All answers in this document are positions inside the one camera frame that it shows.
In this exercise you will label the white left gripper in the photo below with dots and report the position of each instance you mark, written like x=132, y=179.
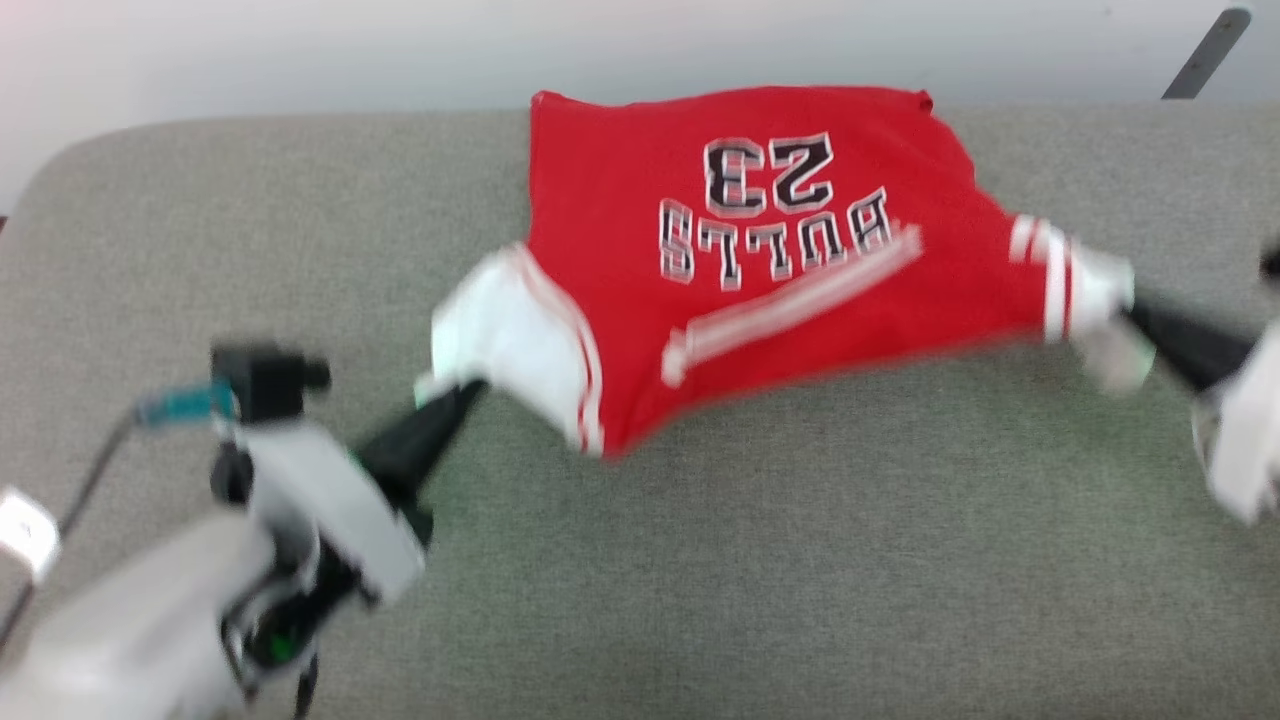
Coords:
x=345, y=510

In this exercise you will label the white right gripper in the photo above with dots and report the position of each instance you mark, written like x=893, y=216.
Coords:
x=1250, y=440

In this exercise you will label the red white basketball shirt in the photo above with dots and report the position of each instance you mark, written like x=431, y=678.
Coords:
x=760, y=250

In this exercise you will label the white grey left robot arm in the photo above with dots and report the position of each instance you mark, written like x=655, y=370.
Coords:
x=130, y=620

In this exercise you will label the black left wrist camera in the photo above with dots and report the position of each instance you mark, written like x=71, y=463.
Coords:
x=265, y=380

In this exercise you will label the grey wall edge strip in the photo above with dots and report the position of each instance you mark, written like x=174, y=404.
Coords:
x=1205, y=55

